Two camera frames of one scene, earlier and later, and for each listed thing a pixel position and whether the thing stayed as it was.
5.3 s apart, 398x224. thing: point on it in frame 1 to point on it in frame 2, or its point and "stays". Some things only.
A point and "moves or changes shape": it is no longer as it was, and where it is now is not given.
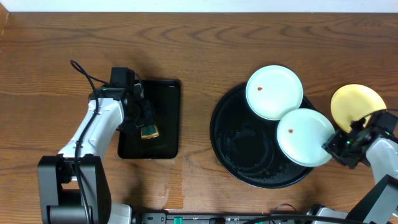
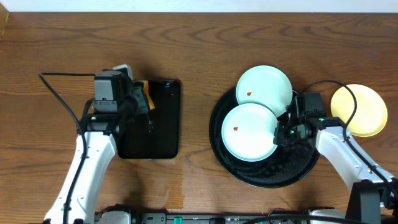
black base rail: (222, 218) stays
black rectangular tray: (165, 97) stays
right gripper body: (345, 149) to (288, 135)
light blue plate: (300, 135) moves or changes shape
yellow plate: (352, 101) stays
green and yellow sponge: (149, 132) to (147, 91)
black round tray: (245, 145) stays
